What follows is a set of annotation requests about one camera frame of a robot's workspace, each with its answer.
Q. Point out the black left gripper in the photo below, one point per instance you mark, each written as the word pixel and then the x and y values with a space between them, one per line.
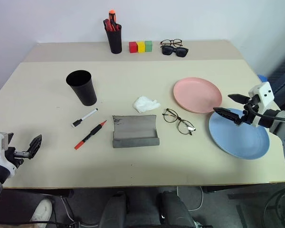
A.
pixel 16 154

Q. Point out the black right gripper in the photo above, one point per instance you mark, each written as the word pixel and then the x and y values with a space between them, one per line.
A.
pixel 249 113

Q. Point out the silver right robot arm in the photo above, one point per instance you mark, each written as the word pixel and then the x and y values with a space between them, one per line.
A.
pixel 282 128

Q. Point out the blue plate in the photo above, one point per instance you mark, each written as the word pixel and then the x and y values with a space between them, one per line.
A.
pixel 240 140

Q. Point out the pink plate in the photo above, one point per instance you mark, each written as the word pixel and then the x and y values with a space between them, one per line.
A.
pixel 197 94

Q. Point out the white marker black cap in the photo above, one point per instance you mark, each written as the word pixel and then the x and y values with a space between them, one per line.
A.
pixel 85 117

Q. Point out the red and black pen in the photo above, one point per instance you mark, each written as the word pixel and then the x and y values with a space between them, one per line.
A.
pixel 91 134

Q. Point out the white shoe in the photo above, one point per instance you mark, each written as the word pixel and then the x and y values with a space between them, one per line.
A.
pixel 41 211

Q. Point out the black sunglasses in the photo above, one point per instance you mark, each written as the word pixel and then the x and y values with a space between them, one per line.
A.
pixel 175 50

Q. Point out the empty black cup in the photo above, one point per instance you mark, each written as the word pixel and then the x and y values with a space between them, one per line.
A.
pixel 83 91

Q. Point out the white crumpled tissue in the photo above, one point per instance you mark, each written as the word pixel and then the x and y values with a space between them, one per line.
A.
pixel 145 104

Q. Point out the grey open glasses case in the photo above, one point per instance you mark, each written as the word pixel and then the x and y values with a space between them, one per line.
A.
pixel 134 130

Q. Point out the green wooden block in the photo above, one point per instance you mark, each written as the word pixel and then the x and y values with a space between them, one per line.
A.
pixel 148 46

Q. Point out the yellow wooden block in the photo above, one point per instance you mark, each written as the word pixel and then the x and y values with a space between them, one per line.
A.
pixel 141 47

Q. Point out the dark rounded shape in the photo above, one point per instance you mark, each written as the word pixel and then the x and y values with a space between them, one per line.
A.
pixel 175 210
pixel 115 211

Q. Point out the red wooden block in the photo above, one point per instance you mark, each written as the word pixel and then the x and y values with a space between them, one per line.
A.
pixel 132 47

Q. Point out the black pen holder cup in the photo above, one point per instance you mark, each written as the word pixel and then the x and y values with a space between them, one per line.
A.
pixel 114 40

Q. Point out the orange black marker pen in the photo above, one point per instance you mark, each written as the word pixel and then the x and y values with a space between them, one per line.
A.
pixel 113 17

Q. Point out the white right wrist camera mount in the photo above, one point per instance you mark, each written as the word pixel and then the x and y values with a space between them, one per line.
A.
pixel 263 93

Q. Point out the black table frame bar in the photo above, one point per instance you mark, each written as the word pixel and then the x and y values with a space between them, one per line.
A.
pixel 38 192
pixel 237 191

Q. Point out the dark round-frame eyeglasses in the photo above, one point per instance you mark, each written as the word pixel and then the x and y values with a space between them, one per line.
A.
pixel 179 121

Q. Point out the brown thin-frame eyeglasses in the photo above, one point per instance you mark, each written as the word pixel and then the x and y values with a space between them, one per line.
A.
pixel 171 42

